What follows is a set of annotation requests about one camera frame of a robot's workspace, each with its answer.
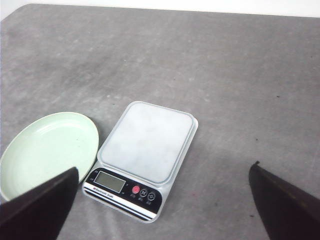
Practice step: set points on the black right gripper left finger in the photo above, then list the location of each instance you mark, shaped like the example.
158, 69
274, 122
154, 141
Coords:
40, 213

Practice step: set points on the silver digital kitchen scale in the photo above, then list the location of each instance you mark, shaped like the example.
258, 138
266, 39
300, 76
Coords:
140, 159

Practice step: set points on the light green plate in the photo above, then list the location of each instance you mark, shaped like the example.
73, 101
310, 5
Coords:
46, 148

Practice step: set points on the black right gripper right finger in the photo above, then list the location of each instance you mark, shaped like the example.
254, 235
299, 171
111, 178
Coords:
287, 212

